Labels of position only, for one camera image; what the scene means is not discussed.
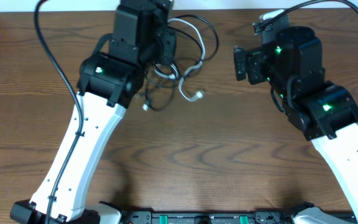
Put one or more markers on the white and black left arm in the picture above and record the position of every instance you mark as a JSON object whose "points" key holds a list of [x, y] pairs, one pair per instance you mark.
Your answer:
{"points": [[109, 79]]}

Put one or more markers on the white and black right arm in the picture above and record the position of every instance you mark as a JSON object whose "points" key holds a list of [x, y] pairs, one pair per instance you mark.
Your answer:
{"points": [[290, 59]]}

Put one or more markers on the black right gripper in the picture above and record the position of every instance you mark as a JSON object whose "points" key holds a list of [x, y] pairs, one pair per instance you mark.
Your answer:
{"points": [[253, 57]]}

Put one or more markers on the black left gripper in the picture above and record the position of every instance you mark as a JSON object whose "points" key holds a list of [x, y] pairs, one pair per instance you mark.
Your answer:
{"points": [[169, 43]]}

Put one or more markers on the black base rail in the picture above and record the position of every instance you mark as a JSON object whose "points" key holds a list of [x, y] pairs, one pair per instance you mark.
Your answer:
{"points": [[147, 217]]}

